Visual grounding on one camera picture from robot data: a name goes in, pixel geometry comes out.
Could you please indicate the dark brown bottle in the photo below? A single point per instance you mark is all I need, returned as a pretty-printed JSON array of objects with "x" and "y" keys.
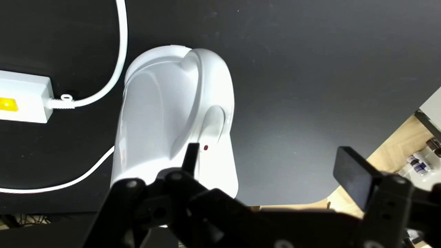
[{"x": 434, "y": 146}]

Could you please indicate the row of small white bottles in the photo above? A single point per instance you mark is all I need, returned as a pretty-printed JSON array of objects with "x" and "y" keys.
[{"x": 419, "y": 164}]

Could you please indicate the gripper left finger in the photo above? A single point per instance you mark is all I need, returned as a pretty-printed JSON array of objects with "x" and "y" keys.
[{"x": 172, "y": 199}]

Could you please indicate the white electric kettle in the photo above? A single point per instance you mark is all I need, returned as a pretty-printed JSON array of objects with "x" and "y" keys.
[{"x": 155, "y": 113}]

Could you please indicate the white kettle switch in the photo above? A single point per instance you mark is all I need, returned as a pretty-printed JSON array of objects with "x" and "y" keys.
[{"x": 212, "y": 124}]

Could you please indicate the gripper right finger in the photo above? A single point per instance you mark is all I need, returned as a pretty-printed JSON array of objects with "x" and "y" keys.
[{"x": 355, "y": 175}]

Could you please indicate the white power strip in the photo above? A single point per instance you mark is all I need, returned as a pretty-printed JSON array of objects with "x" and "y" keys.
[{"x": 24, "y": 98}]

